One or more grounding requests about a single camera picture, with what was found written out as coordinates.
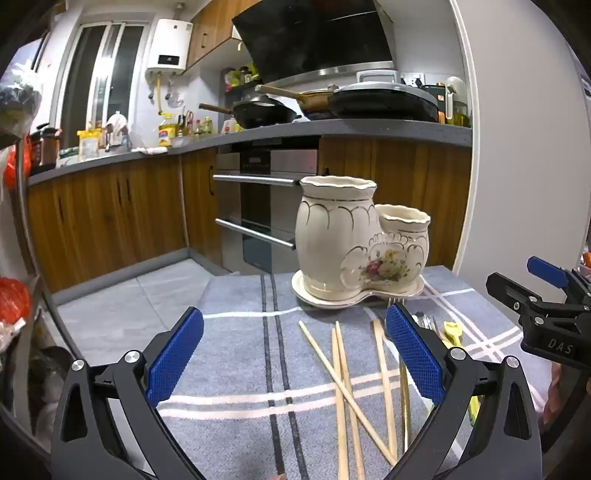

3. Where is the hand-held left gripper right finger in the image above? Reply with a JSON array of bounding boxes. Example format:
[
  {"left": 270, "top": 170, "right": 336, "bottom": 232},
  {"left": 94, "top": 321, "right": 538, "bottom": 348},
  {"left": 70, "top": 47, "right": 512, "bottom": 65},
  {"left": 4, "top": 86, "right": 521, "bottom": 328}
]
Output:
[{"left": 384, "top": 302, "right": 543, "bottom": 480}]

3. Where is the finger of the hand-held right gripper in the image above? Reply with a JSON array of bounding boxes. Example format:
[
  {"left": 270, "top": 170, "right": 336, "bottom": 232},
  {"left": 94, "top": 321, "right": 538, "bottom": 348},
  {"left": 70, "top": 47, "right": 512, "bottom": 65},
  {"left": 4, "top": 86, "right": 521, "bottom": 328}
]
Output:
[
  {"left": 486, "top": 272, "right": 561, "bottom": 324},
  {"left": 527, "top": 257, "right": 583, "bottom": 297}
]

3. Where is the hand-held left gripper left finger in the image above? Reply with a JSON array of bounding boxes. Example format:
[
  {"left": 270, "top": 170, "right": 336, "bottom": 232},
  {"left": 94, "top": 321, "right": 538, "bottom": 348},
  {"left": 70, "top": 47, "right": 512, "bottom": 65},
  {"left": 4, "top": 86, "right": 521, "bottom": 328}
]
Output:
[{"left": 50, "top": 306, "right": 206, "bottom": 480}]

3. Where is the wooden chopstick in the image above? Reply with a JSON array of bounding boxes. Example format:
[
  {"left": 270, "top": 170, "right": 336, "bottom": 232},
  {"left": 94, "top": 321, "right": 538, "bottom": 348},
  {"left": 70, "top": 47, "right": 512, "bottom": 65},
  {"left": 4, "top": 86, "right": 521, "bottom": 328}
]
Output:
[
  {"left": 373, "top": 320, "right": 399, "bottom": 457},
  {"left": 298, "top": 320, "right": 398, "bottom": 466},
  {"left": 331, "top": 328, "right": 349, "bottom": 480},
  {"left": 335, "top": 321, "right": 365, "bottom": 480}
]

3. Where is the gold metal fork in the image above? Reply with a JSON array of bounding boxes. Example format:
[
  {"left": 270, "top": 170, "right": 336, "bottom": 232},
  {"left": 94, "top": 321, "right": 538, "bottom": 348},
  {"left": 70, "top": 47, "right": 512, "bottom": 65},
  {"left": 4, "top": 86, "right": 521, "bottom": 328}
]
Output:
[{"left": 385, "top": 298, "right": 413, "bottom": 455}]

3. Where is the cream ceramic floral utensil holder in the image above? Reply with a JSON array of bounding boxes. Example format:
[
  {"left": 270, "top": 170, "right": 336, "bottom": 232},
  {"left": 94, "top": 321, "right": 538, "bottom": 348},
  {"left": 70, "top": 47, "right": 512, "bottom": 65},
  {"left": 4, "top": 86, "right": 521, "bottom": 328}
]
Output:
[{"left": 292, "top": 175, "right": 431, "bottom": 309}]

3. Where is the person's right hand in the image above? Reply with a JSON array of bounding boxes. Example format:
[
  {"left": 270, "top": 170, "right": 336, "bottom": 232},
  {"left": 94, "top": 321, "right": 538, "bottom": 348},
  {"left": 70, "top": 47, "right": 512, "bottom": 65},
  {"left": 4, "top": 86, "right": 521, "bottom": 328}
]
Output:
[{"left": 546, "top": 362, "right": 563, "bottom": 418}]

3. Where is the grey plaid tablecloth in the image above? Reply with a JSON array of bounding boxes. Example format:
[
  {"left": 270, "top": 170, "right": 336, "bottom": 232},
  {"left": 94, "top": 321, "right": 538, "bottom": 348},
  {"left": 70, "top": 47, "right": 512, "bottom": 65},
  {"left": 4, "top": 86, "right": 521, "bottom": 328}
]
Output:
[{"left": 152, "top": 265, "right": 550, "bottom": 480}]

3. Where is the stainless steel oven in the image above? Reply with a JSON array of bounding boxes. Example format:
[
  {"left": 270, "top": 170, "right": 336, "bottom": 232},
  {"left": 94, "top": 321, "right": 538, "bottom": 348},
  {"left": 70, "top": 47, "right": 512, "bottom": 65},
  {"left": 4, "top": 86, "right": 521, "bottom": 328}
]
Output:
[{"left": 212, "top": 148, "right": 320, "bottom": 275}]

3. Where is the red plastic bag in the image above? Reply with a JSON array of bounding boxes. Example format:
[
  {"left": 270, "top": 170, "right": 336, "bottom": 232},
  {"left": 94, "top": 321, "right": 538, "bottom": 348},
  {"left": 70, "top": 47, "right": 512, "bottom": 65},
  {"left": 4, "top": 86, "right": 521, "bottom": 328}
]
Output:
[
  {"left": 0, "top": 277, "right": 33, "bottom": 324},
  {"left": 4, "top": 148, "right": 31, "bottom": 188}
]

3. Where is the dark green appliance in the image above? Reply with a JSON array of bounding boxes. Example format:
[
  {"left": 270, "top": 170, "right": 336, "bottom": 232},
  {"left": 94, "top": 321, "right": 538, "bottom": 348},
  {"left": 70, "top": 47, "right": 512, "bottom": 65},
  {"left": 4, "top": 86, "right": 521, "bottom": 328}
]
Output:
[{"left": 421, "top": 83, "right": 446, "bottom": 123}]

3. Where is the white kettle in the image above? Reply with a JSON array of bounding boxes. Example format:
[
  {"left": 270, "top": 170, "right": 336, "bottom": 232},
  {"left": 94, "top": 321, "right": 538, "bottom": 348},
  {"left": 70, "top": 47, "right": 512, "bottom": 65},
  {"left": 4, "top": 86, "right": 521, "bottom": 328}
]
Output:
[{"left": 444, "top": 76, "right": 468, "bottom": 107}]

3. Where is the grey kitchen countertop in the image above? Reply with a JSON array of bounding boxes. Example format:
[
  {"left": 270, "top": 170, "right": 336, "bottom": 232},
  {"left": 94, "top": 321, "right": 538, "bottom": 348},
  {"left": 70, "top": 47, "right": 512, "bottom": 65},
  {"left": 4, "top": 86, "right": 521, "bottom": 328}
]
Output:
[{"left": 28, "top": 121, "right": 472, "bottom": 185}]

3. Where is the large black griddle pan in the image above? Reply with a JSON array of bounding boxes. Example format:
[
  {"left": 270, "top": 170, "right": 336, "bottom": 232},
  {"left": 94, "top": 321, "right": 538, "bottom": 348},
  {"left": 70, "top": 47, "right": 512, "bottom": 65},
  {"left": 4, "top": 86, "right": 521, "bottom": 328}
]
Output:
[{"left": 328, "top": 88, "right": 439, "bottom": 123}]

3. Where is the yellow food packet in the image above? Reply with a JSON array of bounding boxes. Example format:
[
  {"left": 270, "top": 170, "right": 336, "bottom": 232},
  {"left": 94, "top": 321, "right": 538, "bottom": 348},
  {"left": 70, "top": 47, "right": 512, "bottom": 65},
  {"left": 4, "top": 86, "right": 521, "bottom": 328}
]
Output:
[{"left": 78, "top": 129, "right": 101, "bottom": 160}]

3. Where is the white plastic bag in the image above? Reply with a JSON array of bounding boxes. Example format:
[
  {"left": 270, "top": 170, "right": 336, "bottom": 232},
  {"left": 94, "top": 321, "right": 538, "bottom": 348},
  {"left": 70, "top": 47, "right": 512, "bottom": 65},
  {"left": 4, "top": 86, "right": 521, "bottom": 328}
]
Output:
[{"left": 105, "top": 112, "right": 130, "bottom": 151}]

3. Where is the black frying pan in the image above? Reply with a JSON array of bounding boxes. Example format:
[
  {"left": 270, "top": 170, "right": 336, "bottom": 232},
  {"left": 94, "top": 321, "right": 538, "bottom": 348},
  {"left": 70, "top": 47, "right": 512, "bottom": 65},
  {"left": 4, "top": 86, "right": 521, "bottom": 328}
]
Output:
[{"left": 198, "top": 96, "right": 298, "bottom": 130}]

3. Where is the condiment bottle rack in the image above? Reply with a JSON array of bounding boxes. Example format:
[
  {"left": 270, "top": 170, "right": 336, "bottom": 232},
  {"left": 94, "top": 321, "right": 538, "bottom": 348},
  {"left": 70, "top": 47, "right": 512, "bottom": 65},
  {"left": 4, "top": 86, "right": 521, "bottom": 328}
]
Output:
[{"left": 222, "top": 65, "right": 262, "bottom": 93}]

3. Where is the glass balcony door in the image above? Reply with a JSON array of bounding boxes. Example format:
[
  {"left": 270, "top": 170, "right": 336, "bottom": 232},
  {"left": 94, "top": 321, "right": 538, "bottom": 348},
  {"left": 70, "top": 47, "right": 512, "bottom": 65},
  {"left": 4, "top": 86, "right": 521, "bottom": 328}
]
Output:
[{"left": 60, "top": 21, "right": 151, "bottom": 148}]

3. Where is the white water heater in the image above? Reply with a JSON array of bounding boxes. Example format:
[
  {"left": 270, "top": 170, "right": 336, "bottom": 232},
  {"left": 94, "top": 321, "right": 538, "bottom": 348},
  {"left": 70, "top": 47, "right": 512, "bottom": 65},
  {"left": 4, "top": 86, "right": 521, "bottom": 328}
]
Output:
[{"left": 146, "top": 18, "right": 194, "bottom": 77}]

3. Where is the black range hood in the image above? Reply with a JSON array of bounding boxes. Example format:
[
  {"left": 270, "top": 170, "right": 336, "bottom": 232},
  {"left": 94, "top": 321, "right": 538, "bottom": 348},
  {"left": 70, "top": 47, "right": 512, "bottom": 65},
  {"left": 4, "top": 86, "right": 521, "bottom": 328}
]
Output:
[{"left": 231, "top": 0, "right": 398, "bottom": 84}]

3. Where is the brass wok with wooden handle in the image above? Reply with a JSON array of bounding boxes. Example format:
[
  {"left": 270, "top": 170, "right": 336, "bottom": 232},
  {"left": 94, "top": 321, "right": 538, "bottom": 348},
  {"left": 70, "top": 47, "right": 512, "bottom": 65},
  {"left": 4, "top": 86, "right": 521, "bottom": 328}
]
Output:
[{"left": 255, "top": 84, "right": 340, "bottom": 118}]

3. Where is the wooden wall cabinet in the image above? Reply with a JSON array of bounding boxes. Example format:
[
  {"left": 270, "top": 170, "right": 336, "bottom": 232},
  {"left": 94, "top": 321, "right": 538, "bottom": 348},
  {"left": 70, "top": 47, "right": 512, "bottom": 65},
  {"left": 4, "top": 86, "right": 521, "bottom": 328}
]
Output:
[{"left": 187, "top": 0, "right": 264, "bottom": 72}]

